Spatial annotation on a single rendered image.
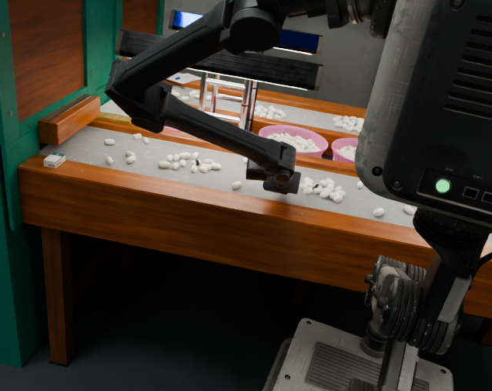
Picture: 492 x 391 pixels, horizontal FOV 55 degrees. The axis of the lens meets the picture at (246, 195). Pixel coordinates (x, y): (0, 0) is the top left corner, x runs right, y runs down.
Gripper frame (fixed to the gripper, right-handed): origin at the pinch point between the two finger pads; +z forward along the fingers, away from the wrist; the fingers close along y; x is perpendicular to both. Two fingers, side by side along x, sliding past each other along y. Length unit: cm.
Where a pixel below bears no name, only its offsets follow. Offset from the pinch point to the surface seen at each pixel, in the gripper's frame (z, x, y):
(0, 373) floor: 25, 76, 81
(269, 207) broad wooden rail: -12.7, 9.2, 1.8
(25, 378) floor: 25, 76, 72
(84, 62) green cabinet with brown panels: 4, -31, 74
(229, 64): -13.3, -30.3, 21.6
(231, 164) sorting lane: 10.7, -7.1, 17.8
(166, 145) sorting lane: 14.0, -10.2, 41.8
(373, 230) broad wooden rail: -12.9, 9.9, -26.9
